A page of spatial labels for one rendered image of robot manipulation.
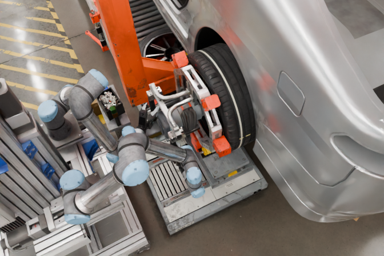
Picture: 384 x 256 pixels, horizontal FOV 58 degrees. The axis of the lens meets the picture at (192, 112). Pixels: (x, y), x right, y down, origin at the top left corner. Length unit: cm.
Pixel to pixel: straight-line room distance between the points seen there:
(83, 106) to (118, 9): 62
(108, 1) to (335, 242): 219
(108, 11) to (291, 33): 107
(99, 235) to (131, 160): 118
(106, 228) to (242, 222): 98
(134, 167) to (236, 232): 140
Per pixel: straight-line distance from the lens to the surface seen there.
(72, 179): 183
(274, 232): 274
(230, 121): 190
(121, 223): 258
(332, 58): 132
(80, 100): 174
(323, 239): 280
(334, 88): 129
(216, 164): 266
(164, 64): 259
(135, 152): 151
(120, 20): 211
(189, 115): 189
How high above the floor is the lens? 258
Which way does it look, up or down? 54 degrees down
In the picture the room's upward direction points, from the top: 5 degrees counter-clockwise
